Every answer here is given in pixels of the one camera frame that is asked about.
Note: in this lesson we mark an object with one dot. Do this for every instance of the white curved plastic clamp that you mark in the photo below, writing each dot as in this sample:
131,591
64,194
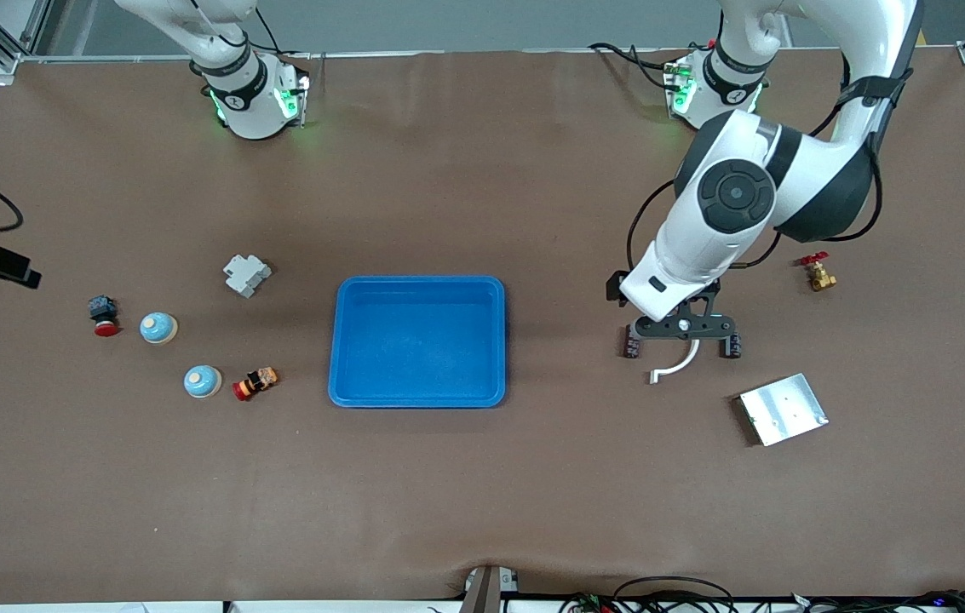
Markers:
683,366

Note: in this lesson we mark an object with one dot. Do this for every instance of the brown electrolytic capacitor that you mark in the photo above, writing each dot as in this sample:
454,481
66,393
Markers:
732,345
632,342

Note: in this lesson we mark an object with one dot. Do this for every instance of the metal table edge bracket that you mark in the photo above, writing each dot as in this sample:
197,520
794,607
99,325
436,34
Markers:
482,596

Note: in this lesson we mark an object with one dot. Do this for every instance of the white circuit breaker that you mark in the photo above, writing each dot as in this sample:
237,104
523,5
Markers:
245,274

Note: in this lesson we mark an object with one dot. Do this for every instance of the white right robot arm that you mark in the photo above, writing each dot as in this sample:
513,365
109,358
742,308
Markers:
248,111

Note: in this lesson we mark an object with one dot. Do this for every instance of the blue plastic tray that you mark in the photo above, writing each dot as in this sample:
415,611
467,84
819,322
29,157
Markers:
414,340

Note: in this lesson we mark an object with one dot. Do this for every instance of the red push button black body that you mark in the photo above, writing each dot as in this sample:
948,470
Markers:
103,308

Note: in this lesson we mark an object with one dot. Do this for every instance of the red emergency stop yellow collar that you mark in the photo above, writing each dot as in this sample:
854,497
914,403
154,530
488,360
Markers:
256,383

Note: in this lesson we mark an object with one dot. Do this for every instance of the silver metal plate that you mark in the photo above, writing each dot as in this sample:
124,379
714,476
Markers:
782,410

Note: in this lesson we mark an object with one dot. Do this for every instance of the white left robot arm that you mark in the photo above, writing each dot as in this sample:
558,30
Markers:
703,247

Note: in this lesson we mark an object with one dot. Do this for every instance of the blue bell with cream knob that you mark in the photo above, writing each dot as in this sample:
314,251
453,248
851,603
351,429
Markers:
203,381
158,328

